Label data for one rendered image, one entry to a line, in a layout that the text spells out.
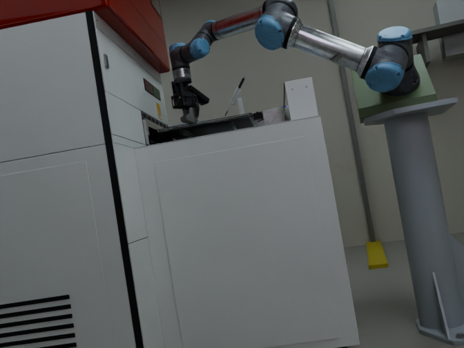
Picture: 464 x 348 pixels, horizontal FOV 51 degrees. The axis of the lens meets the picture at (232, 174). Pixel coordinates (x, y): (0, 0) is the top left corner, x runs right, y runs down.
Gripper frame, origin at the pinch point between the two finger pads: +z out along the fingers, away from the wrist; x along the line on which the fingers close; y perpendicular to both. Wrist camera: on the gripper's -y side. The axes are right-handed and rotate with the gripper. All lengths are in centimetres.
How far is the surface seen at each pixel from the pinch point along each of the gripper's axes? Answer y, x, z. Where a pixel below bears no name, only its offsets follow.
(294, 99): 5, 56, 3
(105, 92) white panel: 60, 28, -5
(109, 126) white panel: 60, 28, 6
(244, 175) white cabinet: 23, 44, 25
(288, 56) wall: -230, -104, -87
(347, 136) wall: -249, -70, -4
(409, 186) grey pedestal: -33, 73, 39
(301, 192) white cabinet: 12, 58, 34
